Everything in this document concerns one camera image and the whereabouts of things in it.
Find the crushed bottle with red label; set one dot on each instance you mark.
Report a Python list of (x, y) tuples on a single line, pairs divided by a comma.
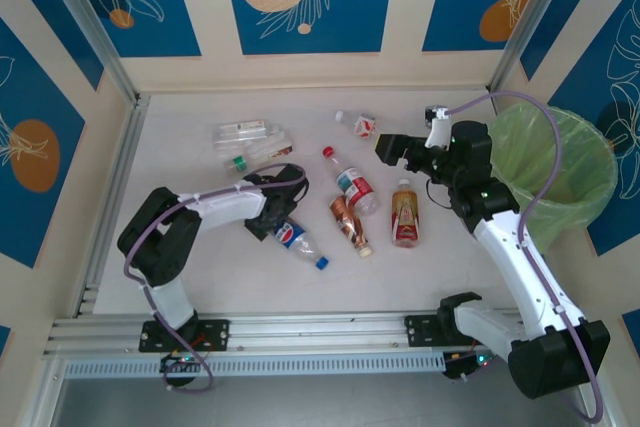
[(362, 126)]

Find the blue label cola bottle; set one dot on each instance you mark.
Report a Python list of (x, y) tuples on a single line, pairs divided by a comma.
[(295, 241)]

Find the clear bottle with brown label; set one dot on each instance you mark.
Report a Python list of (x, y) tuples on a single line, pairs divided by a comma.
[(275, 149)]

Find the red cap water bottle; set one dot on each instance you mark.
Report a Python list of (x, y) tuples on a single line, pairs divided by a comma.
[(352, 187)]

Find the clear bottle with green cap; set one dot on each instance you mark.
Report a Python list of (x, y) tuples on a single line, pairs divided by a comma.
[(239, 163)]

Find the orange tea bottle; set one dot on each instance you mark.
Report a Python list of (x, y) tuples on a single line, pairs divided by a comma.
[(405, 217)]

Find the brown coffee bottle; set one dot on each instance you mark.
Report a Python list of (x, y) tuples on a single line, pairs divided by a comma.
[(347, 222)]

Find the clear bottle with white label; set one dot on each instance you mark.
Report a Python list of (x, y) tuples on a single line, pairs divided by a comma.
[(245, 128)]

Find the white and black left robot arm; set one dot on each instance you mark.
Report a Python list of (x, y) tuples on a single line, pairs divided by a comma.
[(225, 204)]

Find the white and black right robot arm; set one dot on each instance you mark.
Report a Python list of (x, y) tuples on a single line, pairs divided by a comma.
[(515, 257)]

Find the green-lined trash bin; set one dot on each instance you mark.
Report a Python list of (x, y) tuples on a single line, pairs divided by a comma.
[(595, 197)]

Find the aluminium base beam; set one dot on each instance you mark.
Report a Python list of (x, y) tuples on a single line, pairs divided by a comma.
[(320, 329)]

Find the small circuit board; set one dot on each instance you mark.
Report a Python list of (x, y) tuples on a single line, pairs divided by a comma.
[(175, 362), (462, 364)]

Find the grey metal sheet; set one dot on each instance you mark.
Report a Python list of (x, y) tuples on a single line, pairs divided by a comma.
[(320, 402)]

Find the aluminium side rail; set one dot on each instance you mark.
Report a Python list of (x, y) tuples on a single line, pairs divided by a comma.
[(120, 187)]

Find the aluminium frame post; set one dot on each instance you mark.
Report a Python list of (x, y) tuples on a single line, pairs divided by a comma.
[(85, 7), (530, 12)]

